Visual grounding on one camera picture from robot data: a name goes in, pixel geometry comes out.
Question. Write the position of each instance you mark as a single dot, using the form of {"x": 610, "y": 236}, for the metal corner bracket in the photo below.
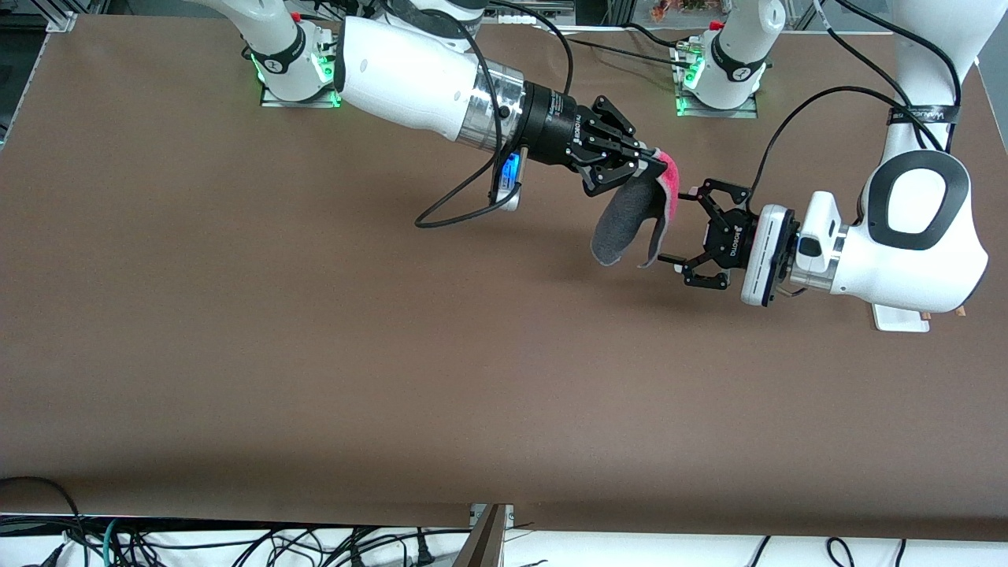
{"x": 61, "y": 21}

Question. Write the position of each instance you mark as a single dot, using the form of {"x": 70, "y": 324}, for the grey and pink towel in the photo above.
{"x": 622, "y": 224}

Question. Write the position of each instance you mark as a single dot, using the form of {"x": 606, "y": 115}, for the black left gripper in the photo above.
{"x": 726, "y": 241}

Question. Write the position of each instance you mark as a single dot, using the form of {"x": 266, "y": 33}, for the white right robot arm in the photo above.
{"x": 409, "y": 79}

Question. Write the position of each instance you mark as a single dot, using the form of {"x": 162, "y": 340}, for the aluminium frame rail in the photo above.
{"x": 490, "y": 539}

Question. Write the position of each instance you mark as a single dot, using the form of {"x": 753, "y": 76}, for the brown table cover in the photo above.
{"x": 394, "y": 378}

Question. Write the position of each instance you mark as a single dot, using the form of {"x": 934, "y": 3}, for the grey power strip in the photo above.
{"x": 543, "y": 9}

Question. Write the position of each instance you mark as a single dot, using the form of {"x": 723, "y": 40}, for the white rack with wooden rods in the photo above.
{"x": 898, "y": 319}

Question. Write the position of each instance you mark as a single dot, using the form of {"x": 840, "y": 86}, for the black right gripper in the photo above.
{"x": 554, "y": 130}

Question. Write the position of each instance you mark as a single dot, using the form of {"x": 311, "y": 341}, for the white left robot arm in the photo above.
{"x": 913, "y": 252}

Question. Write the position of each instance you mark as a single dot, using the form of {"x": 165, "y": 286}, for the orange plastic item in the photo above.
{"x": 681, "y": 8}

